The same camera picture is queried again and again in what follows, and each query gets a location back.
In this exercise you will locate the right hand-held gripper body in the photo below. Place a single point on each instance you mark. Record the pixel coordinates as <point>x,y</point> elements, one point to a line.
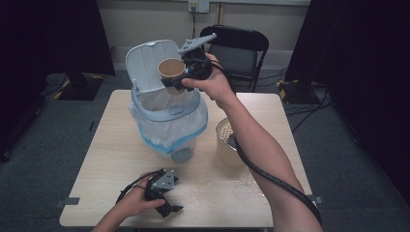
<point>196,64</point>

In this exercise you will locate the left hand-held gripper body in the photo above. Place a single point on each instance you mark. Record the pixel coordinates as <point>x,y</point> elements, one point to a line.
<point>164,182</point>

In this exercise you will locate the brown paper cup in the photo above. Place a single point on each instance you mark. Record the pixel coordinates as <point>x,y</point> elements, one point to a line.
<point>170,68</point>

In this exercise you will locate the grey white pedal trash bin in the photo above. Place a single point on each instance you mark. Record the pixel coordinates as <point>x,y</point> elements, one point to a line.
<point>145,64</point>

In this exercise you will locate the person's right hand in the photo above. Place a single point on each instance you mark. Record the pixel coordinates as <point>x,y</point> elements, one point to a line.
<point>216,85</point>

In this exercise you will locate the person's left hand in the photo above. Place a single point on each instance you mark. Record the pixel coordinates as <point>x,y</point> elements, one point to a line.
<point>135,201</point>

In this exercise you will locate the black folding chair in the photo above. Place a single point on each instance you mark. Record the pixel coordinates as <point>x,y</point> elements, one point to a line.
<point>238,54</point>

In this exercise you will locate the translucent blue-edged trash bag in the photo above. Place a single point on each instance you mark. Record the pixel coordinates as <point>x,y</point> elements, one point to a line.
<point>167,132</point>

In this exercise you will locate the beige container with strainer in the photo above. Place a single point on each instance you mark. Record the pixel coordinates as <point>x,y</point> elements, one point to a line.
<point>225,151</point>

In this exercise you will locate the small black strip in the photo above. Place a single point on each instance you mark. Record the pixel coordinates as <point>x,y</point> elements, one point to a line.
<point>92,125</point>

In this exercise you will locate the black stand base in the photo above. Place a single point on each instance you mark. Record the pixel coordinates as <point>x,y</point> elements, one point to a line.
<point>82,88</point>
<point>298,93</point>

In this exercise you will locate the grey floor tape piece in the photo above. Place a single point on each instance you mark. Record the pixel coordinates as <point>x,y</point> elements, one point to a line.
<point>317,199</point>
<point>69,201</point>

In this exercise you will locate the black curtain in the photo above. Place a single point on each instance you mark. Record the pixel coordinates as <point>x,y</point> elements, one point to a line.
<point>361,64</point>
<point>48,38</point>

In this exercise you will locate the white wall socket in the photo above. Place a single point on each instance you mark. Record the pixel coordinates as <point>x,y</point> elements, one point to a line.
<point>199,5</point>

